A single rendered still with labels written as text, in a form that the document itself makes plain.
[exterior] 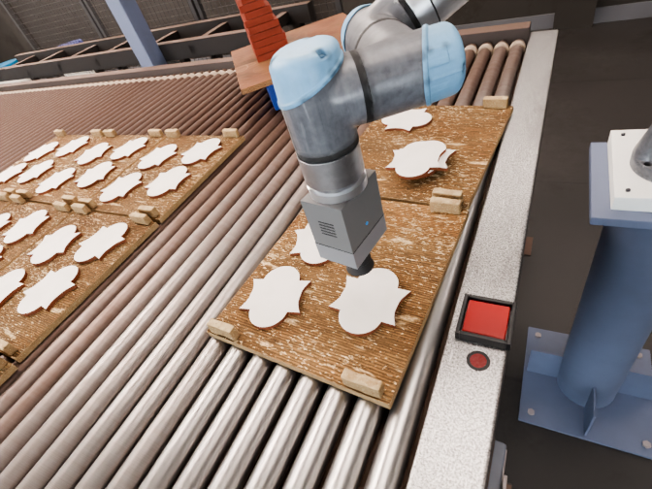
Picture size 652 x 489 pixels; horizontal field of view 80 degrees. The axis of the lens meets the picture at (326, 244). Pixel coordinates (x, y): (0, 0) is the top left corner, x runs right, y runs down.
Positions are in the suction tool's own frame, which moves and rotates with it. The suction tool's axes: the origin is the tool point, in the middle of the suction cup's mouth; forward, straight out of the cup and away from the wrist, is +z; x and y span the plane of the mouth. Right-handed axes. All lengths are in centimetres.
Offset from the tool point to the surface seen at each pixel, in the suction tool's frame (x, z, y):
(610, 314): 35, 51, -46
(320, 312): -6.6, 9.0, 5.4
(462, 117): -7, 9, -61
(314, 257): -14.6, 8.2, -4.4
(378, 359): 6.5, 9.0, 8.6
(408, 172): -7.6, 5.6, -31.2
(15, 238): -104, 8, 22
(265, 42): -83, -7, -75
